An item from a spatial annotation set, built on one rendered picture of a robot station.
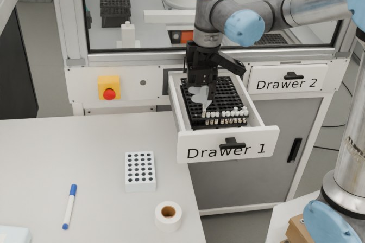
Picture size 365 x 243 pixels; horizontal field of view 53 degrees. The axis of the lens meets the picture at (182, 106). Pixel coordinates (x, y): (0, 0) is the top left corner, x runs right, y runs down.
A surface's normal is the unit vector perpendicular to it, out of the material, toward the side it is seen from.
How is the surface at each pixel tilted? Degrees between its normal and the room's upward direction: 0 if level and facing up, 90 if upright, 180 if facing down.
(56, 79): 0
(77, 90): 90
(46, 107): 0
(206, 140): 90
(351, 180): 88
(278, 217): 0
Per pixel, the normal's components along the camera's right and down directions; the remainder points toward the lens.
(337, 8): -0.73, 0.59
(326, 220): -0.85, 0.37
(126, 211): 0.07, -0.79
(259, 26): 0.51, 0.55
